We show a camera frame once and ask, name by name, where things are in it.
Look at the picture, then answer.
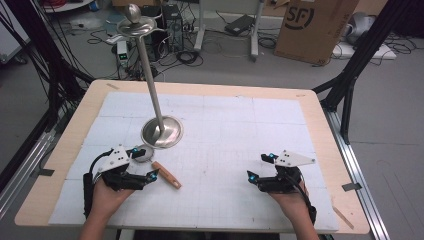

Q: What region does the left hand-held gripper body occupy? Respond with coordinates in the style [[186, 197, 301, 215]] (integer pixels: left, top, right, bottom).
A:
[[95, 144, 148, 193]]

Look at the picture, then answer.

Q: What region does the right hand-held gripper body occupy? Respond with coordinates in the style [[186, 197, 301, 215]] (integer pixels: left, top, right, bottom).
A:
[[258, 149, 317, 194]]

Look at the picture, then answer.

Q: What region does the person's right hand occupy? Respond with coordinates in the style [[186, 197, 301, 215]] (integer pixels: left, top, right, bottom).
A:
[[268, 178, 313, 225]]

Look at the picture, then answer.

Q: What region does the person's left hand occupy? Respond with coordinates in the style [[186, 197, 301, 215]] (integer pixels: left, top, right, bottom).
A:
[[89, 179, 135, 222]]

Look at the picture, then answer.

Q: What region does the small round metal disc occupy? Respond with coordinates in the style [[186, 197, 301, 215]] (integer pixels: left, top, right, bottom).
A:
[[133, 144, 156, 164]]

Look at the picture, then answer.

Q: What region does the white gridded mat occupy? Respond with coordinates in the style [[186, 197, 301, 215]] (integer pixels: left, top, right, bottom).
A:
[[48, 91, 340, 233]]

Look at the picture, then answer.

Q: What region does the tall stainless steel stand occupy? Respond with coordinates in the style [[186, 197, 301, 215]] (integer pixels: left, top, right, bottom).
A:
[[116, 3, 185, 150]]

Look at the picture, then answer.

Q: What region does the thin wooden strip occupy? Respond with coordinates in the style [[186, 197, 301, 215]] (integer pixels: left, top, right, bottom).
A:
[[332, 205, 356, 231]]

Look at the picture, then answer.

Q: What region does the white device with green display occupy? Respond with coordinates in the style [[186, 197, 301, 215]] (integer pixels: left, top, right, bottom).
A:
[[115, 39, 130, 68]]

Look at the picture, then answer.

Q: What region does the white stand leg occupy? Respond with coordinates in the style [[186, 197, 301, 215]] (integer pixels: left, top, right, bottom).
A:
[[193, 0, 207, 52], [249, 0, 267, 63]]

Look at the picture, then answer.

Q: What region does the black computer tower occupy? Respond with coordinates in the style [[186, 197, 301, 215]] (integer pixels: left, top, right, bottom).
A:
[[161, 3, 185, 54]]

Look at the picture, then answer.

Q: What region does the brown cardboard box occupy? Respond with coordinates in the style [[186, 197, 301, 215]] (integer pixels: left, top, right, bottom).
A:
[[273, 0, 361, 66]]

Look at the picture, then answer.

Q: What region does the flat black device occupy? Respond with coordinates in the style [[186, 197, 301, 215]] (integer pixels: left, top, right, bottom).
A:
[[223, 13, 256, 37]]

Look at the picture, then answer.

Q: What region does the flat white board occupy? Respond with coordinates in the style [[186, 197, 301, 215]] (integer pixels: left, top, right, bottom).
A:
[[331, 42, 398, 61]]

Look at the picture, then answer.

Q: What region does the grey bag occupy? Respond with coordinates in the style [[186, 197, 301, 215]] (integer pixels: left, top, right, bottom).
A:
[[345, 11, 377, 46]]

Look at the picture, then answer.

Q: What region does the wooden handle stick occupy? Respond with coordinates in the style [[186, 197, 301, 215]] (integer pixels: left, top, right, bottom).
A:
[[151, 160, 183, 190]]

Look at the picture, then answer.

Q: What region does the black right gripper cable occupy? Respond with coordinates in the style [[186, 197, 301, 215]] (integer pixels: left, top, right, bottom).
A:
[[287, 173, 318, 225]]

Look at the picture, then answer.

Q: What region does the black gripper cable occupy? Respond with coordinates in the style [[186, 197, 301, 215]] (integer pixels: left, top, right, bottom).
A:
[[82, 148, 115, 219], [287, 173, 318, 225]]

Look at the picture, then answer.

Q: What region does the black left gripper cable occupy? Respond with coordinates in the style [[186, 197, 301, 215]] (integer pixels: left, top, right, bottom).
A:
[[82, 148, 115, 219]]

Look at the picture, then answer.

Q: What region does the aluminium rail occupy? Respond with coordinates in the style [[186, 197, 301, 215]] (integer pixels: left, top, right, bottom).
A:
[[0, 109, 69, 219], [321, 105, 392, 240]]

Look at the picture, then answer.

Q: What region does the coiled black floor cable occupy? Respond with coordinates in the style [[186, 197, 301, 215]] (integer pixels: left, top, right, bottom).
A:
[[175, 49, 204, 68]]

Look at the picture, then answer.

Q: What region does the black metal frame stand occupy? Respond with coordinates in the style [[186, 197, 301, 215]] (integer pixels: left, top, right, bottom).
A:
[[0, 0, 97, 193], [312, 0, 424, 146]]

